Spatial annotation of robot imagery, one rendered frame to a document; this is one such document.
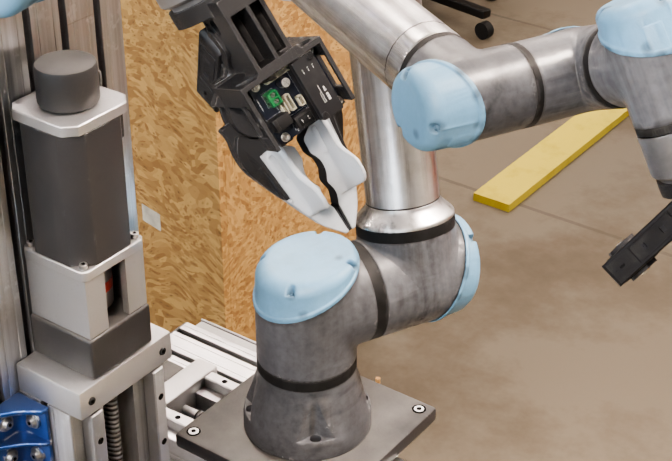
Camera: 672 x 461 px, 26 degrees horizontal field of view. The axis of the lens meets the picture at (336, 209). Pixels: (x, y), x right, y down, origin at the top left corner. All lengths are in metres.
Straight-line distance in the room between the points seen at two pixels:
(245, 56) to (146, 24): 2.14
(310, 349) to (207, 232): 1.62
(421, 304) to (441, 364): 1.95
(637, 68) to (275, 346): 0.60
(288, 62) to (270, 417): 0.73
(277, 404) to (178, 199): 1.64
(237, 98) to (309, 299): 0.58
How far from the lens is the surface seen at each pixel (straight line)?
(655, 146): 1.22
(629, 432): 3.45
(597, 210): 4.29
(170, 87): 3.14
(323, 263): 1.60
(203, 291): 3.32
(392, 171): 1.62
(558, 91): 1.25
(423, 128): 1.20
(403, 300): 1.64
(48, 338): 1.49
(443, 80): 1.20
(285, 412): 1.66
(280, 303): 1.59
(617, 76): 1.22
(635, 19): 1.19
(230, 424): 1.74
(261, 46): 1.03
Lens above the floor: 2.12
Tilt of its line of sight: 30 degrees down
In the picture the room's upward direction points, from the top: straight up
